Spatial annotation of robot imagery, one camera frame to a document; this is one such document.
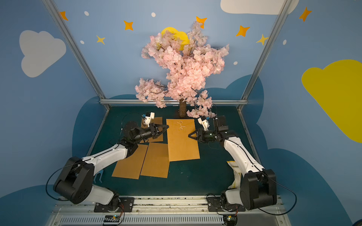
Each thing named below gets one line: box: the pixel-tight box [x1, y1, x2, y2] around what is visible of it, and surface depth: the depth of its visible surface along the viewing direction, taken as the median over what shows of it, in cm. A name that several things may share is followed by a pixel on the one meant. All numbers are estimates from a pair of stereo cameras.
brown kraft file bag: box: [165, 118, 201, 162], surface depth 78 cm
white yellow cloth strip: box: [226, 160, 242, 189], surface depth 82 cm
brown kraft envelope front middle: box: [139, 142, 170, 179], surface depth 92 cm
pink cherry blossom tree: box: [134, 21, 230, 119], surface depth 79 cm
